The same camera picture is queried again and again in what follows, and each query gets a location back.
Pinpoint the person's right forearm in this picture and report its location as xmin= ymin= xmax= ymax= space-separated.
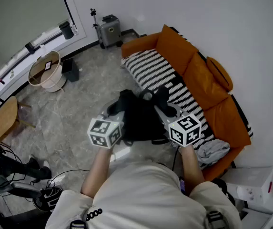
xmin=180 ymin=144 xmax=206 ymax=197

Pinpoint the orange sofa seat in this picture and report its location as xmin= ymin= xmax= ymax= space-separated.
xmin=121 ymin=24 xmax=253 ymax=182

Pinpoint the orange round pillow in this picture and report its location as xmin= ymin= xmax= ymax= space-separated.
xmin=206 ymin=56 xmax=233 ymax=92

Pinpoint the person's left forearm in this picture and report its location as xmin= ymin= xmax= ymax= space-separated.
xmin=81 ymin=146 xmax=114 ymax=198

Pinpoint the black round bin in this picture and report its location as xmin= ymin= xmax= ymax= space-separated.
xmin=59 ymin=21 xmax=75 ymax=40

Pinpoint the black white striped blanket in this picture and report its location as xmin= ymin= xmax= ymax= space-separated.
xmin=121 ymin=49 xmax=215 ymax=150

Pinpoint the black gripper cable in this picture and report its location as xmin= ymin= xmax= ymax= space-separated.
xmin=171 ymin=146 xmax=181 ymax=172

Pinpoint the black backpack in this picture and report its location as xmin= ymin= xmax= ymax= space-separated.
xmin=106 ymin=86 xmax=178 ymax=146

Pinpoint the grey crumpled cloth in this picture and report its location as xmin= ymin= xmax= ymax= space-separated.
xmin=195 ymin=138 xmax=231 ymax=169

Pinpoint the black square bin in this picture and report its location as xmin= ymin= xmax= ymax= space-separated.
xmin=61 ymin=57 xmax=80 ymax=83

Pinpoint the silver hard suitcase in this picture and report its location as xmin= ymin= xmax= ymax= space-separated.
xmin=97 ymin=14 xmax=124 ymax=49

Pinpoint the black floor cable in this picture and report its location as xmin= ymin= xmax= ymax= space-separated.
xmin=45 ymin=169 xmax=90 ymax=188

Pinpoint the round white side table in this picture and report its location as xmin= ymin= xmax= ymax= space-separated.
xmin=28 ymin=50 xmax=68 ymax=93

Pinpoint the person's white shirt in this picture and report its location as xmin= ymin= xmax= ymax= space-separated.
xmin=45 ymin=161 xmax=243 ymax=229

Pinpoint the round wooden table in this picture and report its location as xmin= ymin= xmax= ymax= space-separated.
xmin=0 ymin=95 xmax=36 ymax=143

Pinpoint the black tripod stand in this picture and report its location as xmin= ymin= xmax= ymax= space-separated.
xmin=90 ymin=8 xmax=99 ymax=34

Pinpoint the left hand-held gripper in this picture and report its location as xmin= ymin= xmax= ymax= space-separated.
xmin=87 ymin=108 xmax=125 ymax=149

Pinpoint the white cardboard box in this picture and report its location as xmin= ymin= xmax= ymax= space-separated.
xmin=222 ymin=166 xmax=273 ymax=205

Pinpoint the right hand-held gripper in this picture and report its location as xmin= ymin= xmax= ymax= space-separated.
xmin=154 ymin=104 xmax=202 ymax=147

